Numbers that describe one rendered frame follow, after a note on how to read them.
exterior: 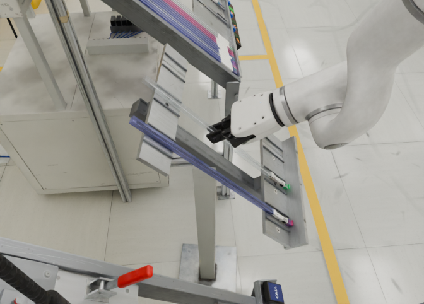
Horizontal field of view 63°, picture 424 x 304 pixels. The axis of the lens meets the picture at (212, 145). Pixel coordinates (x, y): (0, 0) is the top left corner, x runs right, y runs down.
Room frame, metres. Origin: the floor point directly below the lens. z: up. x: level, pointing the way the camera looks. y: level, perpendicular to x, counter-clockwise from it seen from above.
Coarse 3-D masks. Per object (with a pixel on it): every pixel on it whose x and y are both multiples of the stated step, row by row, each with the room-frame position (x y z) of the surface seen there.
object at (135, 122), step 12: (132, 120) 0.42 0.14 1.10; (144, 132) 0.42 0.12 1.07; (156, 132) 0.43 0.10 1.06; (168, 144) 0.42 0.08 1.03; (180, 156) 0.42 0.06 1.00; (192, 156) 0.43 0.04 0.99; (204, 168) 0.41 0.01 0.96; (228, 180) 0.42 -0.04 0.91; (240, 192) 0.41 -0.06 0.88; (264, 204) 0.41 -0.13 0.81
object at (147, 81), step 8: (144, 80) 0.53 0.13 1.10; (152, 80) 0.54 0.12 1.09; (152, 88) 0.53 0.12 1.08; (160, 88) 0.54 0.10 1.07; (168, 96) 0.53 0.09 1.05; (176, 104) 0.53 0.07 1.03; (184, 112) 0.53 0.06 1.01; (192, 112) 0.53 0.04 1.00; (200, 120) 0.53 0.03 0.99; (208, 128) 0.52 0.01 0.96; (240, 152) 0.52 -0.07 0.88; (248, 160) 0.52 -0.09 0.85; (256, 160) 0.53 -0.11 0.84; (264, 168) 0.52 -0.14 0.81
